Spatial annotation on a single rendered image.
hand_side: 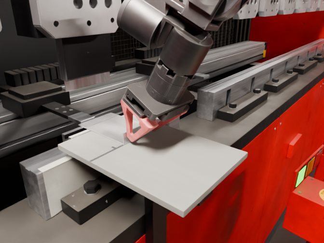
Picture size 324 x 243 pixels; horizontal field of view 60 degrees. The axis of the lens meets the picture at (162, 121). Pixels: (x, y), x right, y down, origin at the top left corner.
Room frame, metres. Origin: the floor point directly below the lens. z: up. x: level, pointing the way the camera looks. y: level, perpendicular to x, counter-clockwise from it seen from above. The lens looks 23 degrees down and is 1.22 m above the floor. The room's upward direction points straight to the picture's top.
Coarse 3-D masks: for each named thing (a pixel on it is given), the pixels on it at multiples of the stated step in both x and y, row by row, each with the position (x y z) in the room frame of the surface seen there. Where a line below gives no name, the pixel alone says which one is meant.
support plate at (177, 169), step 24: (72, 144) 0.42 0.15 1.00; (96, 144) 0.42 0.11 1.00; (120, 144) 0.42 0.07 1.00; (144, 144) 0.42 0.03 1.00; (168, 144) 0.42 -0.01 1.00; (192, 144) 0.42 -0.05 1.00; (216, 144) 0.42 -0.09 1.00; (96, 168) 0.36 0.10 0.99; (120, 168) 0.35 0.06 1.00; (144, 168) 0.35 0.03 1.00; (168, 168) 0.35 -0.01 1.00; (192, 168) 0.35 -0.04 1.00; (216, 168) 0.35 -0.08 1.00; (144, 192) 0.30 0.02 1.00; (168, 192) 0.29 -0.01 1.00; (192, 192) 0.29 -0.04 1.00
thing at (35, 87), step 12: (36, 84) 0.67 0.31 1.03; (48, 84) 0.67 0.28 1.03; (0, 96) 0.64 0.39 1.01; (12, 96) 0.61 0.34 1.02; (24, 96) 0.59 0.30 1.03; (36, 96) 0.61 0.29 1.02; (48, 96) 0.62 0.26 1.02; (60, 96) 0.65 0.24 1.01; (12, 108) 0.61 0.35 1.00; (24, 108) 0.58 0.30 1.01; (36, 108) 0.60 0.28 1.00; (48, 108) 0.59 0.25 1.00; (60, 108) 0.58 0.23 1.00; (72, 108) 0.58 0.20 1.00; (72, 120) 0.53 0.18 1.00; (84, 120) 0.52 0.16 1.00
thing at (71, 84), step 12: (84, 36) 0.49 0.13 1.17; (96, 36) 0.51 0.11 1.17; (108, 36) 0.53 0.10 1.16; (60, 48) 0.46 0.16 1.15; (72, 48) 0.47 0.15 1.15; (84, 48) 0.49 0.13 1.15; (96, 48) 0.51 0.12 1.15; (108, 48) 0.53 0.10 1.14; (60, 60) 0.47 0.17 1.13; (72, 60) 0.47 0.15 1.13; (84, 60) 0.49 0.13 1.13; (96, 60) 0.51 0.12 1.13; (108, 60) 0.53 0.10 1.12; (60, 72) 0.47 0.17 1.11; (72, 72) 0.47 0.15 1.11; (84, 72) 0.49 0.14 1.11; (96, 72) 0.51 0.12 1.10; (108, 72) 0.54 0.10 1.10; (72, 84) 0.48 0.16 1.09; (84, 84) 0.50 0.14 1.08
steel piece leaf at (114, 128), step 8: (112, 120) 0.52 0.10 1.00; (120, 120) 0.52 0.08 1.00; (88, 128) 0.48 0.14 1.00; (96, 128) 0.48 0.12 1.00; (104, 128) 0.48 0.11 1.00; (112, 128) 0.48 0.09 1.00; (120, 128) 0.48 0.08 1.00; (136, 128) 0.44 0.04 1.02; (104, 136) 0.45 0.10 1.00; (112, 136) 0.45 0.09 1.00; (120, 136) 0.45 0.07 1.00
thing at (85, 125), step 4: (100, 116) 0.54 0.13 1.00; (104, 116) 0.54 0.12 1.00; (108, 116) 0.54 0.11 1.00; (112, 116) 0.54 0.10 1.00; (92, 120) 0.52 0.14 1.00; (96, 120) 0.52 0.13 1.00; (100, 120) 0.52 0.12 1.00; (104, 120) 0.52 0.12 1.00; (80, 124) 0.50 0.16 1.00; (84, 124) 0.50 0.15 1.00; (88, 124) 0.50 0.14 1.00; (92, 124) 0.50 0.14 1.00
